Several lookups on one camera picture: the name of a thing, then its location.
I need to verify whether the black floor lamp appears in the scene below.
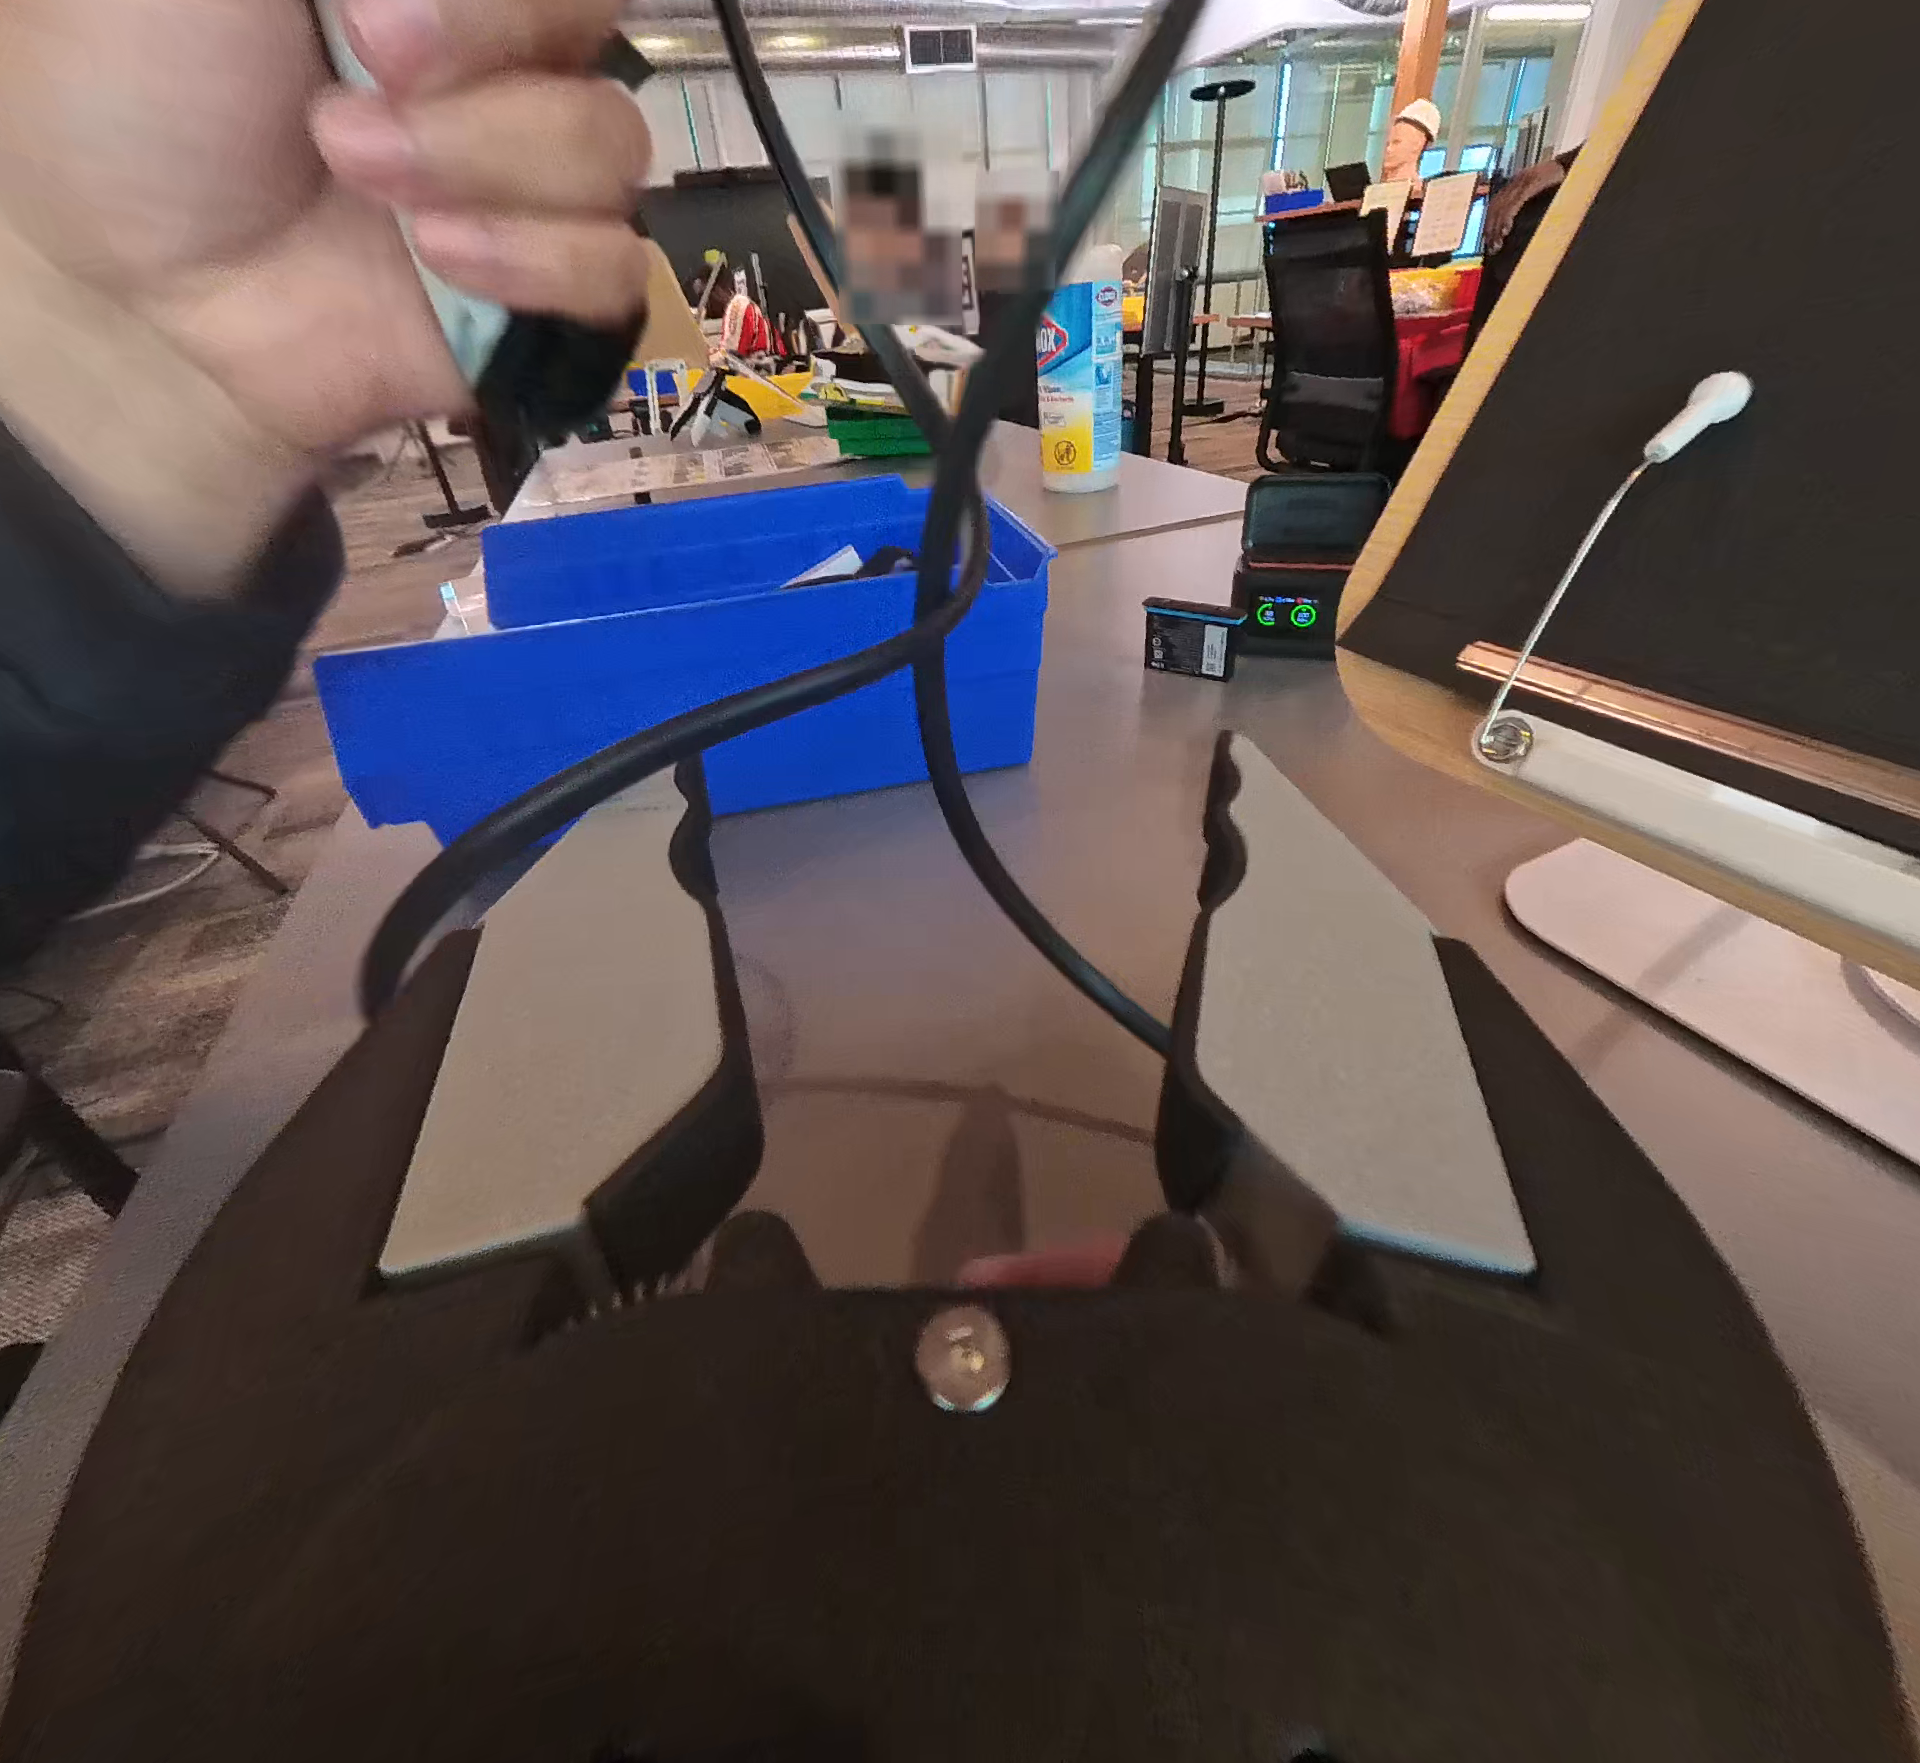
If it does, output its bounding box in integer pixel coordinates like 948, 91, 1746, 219
1191, 77, 1260, 423

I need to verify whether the black wooden book stand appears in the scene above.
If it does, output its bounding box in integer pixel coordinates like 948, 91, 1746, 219
1331, 0, 1920, 1168

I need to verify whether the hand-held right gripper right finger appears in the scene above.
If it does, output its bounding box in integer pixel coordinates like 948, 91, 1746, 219
1151, 732, 1541, 1298

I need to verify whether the blue plastic bin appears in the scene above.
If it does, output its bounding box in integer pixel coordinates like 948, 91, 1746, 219
312, 475, 1061, 848

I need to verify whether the green flat object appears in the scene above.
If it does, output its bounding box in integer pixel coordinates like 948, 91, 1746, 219
821, 399, 944, 461

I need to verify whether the black cable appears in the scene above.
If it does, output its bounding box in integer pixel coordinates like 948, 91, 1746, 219
356, 0, 1278, 1064

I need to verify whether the black office chair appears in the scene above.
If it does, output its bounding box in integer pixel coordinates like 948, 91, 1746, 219
1255, 209, 1404, 477

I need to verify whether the black camera battery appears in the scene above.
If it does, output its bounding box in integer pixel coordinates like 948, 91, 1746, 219
1139, 597, 1248, 684

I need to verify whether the disinfecting wipes canister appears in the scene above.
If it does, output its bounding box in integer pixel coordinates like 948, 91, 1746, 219
1038, 243, 1127, 497

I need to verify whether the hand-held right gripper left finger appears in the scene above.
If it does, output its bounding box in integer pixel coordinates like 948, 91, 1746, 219
374, 756, 767, 1298

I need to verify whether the printed paper sheet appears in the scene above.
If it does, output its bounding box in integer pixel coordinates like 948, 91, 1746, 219
506, 433, 842, 517

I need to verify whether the black battery charger case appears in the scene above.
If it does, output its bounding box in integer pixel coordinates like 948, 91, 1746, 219
1230, 473, 1394, 664

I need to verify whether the person's left hand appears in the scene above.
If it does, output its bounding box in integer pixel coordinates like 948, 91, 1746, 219
0, 0, 658, 589

